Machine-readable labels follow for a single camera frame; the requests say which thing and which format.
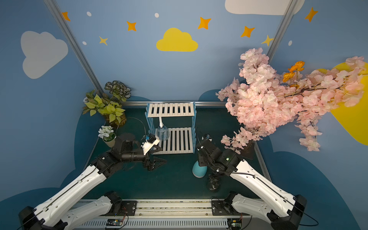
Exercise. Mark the clear spray bottle white nozzle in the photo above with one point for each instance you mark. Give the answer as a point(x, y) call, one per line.
point(162, 132)

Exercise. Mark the blue white slatted shelf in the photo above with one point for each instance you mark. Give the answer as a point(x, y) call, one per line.
point(182, 139)

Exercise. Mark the green circuit board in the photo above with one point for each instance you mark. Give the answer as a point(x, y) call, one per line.
point(114, 223)
point(234, 224)

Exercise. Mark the right green circuit board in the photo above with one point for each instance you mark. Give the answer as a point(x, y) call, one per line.
point(234, 224)

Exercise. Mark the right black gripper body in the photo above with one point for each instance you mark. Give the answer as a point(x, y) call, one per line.
point(203, 148)

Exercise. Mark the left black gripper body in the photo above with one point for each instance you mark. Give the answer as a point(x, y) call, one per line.
point(148, 162)

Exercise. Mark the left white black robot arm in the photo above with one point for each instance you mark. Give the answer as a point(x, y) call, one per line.
point(103, 167)

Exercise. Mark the aluminium front rail frame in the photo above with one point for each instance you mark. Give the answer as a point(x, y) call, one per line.
point(172, 214)

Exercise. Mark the pink cherry blossom tree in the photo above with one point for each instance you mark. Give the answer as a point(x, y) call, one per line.
point(267, 100)

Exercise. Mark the teal watering bottle pink collar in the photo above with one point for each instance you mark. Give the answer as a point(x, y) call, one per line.
point(199, 171)

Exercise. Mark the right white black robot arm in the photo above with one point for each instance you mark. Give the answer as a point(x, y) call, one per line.
point(281, 209)

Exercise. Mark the green leafy plant glass vase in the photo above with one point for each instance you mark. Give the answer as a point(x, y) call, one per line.
point(108, 105)

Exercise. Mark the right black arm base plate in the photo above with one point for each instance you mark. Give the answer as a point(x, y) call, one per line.
point(222, 208)

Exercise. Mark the left green circuit board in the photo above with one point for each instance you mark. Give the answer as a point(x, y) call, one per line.
point(114, 223)

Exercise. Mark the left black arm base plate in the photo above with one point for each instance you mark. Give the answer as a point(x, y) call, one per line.
point(126, 208)

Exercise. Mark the dark smoky spray bottle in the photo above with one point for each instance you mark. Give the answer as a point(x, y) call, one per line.
point(214, 181)

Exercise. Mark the white flower small beige pot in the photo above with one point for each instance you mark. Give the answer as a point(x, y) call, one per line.
point(107, 134)

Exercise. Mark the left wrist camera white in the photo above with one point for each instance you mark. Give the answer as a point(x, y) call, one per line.
point(150, 140)

